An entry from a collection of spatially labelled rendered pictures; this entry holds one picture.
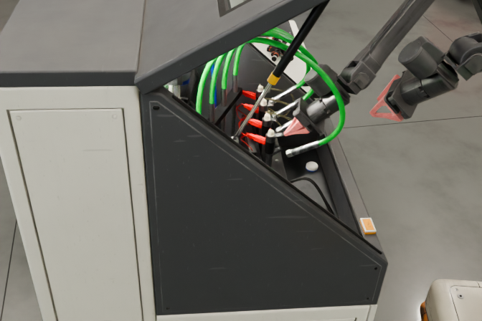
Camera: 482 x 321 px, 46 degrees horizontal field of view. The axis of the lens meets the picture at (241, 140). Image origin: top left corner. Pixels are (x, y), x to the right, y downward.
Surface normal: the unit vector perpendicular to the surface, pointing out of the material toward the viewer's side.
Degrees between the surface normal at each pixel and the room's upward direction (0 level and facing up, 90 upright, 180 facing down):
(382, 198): 0
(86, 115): 90
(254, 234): 90
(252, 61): 90
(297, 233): 90
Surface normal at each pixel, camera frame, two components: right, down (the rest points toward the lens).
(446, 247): 0.04, -0.81
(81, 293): 0.09, 0.59
